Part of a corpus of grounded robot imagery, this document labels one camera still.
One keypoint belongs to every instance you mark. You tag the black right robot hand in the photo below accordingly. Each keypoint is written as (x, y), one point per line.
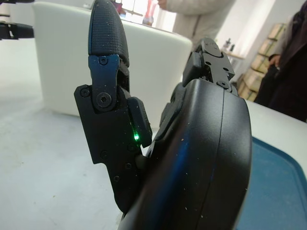
(192, 155)

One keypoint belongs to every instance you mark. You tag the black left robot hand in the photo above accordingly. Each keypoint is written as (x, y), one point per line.
(14, 31)

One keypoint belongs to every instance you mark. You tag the cream white toaster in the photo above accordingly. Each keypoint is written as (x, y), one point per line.
(62, 60)

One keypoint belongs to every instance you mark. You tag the person in dark jacket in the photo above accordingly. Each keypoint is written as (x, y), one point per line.
(290, 72)

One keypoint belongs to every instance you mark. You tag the person beige coat black trousers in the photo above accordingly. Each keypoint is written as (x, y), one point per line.
(199, 16)

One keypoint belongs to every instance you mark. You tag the blue plastic tray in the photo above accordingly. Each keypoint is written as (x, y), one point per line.
(275, 187)

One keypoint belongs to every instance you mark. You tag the shelf with cardboard boxes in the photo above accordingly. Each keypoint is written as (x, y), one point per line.
(259, 62)

